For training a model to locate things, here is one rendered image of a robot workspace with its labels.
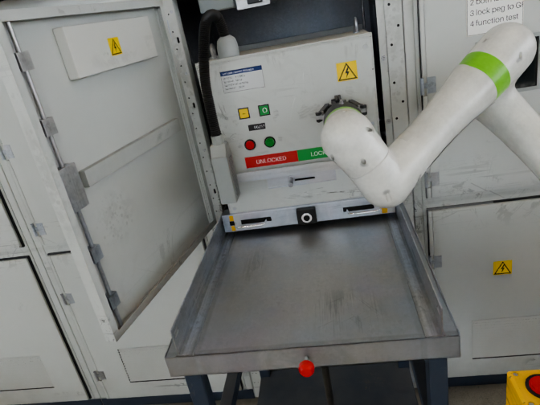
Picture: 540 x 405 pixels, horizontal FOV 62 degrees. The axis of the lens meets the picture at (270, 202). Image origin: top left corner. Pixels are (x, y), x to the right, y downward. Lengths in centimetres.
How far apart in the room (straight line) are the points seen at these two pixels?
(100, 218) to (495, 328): 143
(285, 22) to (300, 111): 93
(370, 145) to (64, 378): 177
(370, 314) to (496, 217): 74
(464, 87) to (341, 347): 61
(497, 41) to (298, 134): 56
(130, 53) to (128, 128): 19
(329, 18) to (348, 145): 135
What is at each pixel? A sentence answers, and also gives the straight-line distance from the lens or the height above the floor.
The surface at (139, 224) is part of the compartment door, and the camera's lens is 128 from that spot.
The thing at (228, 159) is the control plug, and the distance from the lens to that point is 128.
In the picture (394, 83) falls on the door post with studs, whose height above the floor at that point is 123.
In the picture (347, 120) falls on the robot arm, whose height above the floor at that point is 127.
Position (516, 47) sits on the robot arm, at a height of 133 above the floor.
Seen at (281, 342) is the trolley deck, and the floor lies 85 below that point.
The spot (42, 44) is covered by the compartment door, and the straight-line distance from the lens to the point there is 111.
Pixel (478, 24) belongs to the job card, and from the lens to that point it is 147.
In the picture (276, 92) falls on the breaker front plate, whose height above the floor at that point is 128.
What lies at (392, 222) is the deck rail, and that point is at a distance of 141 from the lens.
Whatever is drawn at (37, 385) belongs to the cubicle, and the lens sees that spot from 240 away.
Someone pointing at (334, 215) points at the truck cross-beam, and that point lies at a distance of 143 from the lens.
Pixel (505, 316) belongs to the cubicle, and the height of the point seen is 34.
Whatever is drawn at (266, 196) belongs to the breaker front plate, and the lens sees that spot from 142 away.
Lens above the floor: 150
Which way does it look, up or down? 23 degrees down
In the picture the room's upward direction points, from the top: 11 degrees counter-clockwise
